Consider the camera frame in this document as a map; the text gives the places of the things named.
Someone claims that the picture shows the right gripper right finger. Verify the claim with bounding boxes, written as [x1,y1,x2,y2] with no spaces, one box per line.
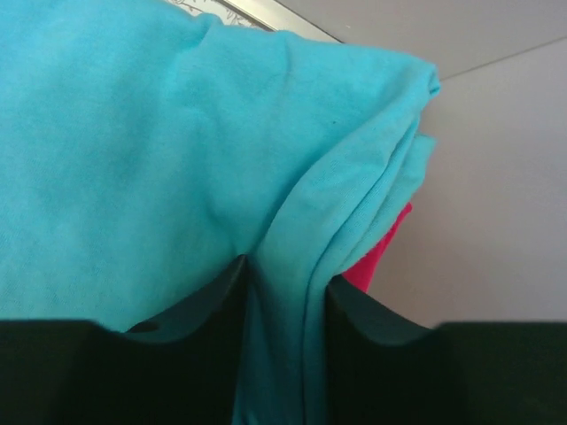
[325,277,566,424]

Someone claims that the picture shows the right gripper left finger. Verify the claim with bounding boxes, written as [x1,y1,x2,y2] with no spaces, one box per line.
[1,257,248,424]

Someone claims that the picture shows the teal t-shirt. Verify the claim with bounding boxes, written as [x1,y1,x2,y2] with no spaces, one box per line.
[1,1,439,424]

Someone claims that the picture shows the folded magenta t-shirt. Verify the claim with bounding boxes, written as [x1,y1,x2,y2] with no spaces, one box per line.
[342,203,413,293]

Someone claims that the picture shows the floral table mat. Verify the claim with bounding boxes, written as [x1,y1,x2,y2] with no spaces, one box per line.
[167,0,272,31]

